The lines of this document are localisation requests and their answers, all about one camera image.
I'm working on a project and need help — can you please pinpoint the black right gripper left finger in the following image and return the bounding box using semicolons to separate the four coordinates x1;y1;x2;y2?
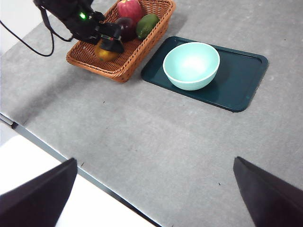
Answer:
0;157;78;227

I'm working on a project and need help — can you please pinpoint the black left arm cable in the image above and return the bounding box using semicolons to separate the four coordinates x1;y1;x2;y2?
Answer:
37;6;73;43
0;6;55;57

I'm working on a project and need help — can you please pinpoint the red apple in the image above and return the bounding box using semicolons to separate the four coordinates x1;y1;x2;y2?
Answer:
116;0;143;24

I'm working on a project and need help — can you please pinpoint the dark purple plum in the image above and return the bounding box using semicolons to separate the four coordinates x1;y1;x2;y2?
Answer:
115;17;138;43

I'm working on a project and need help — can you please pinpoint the brown wicker basket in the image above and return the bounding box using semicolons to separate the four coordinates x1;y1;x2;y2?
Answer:
66;0;177;83

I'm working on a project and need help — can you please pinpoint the dark teal rectangular tray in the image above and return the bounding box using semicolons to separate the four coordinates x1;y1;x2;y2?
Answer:
141;35;269;113

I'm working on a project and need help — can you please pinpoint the teal ribbed bowl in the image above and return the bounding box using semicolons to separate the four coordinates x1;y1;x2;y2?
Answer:
162;42;221;91

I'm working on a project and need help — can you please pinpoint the yellow-brown kiwi fruit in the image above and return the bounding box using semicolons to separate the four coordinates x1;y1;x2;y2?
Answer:
94;39;119;62

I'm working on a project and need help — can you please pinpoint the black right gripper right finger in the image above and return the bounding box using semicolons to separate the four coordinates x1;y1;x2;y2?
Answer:
233;156;303;227

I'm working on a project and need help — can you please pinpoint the green avocado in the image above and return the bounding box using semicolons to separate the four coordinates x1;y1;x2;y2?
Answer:
135;13;160;40

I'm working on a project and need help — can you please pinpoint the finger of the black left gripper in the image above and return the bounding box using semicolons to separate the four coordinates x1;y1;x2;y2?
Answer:
101;35;125;54

